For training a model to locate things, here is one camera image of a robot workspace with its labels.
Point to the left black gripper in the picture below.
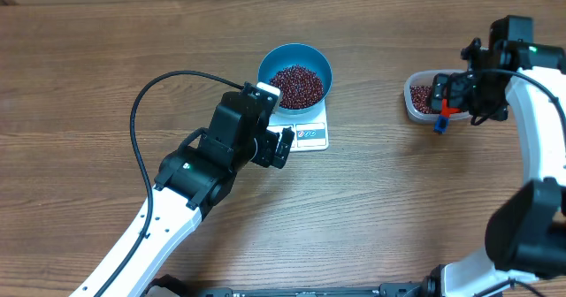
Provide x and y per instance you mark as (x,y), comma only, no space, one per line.
(269,140)

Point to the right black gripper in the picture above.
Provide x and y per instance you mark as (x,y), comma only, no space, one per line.
(457,88)

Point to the red measuring scoop blue handle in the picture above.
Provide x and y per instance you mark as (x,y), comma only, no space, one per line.
(446,112)

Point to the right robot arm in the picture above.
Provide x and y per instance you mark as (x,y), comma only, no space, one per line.
(512,74)

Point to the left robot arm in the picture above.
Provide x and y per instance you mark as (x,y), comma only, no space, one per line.
(191,181)

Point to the white digital kitchen scale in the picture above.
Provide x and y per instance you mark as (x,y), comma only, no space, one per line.
(309,125)

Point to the red beans in bowl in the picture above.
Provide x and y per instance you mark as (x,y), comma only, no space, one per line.
(300,87)

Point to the blue bowl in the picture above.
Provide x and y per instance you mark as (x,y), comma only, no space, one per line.
(297,54)

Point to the red adzuki beans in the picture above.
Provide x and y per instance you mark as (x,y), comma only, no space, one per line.
(420,97)

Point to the clear plastic container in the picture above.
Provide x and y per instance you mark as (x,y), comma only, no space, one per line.
(431,78)

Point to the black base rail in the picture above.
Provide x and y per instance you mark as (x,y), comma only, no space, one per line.
(168,286)

